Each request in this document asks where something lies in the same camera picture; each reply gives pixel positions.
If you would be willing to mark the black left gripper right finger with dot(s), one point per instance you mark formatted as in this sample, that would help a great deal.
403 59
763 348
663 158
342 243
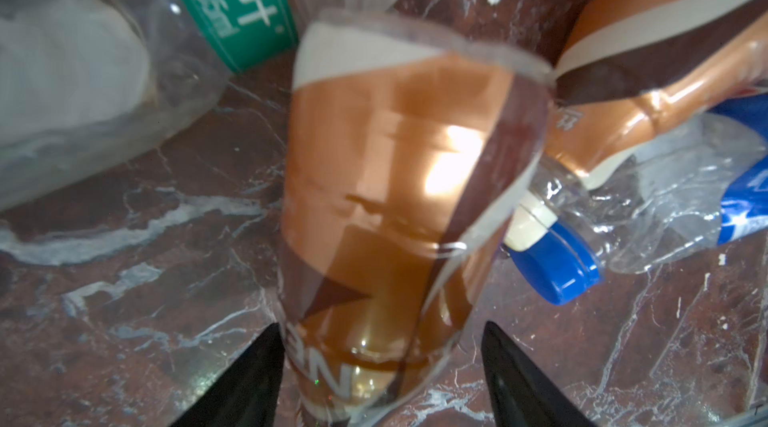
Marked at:
520 393

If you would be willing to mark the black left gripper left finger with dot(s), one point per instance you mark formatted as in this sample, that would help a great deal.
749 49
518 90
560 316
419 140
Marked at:
246 394

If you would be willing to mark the nescafe brown bottle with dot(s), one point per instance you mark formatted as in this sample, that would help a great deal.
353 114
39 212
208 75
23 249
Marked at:
409 148
630 71

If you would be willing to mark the clear bottle bird label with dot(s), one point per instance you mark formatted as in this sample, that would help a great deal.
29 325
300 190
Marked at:
89 84

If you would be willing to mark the crushed clear bottle blue label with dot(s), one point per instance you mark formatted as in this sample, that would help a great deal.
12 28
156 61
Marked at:
701 185

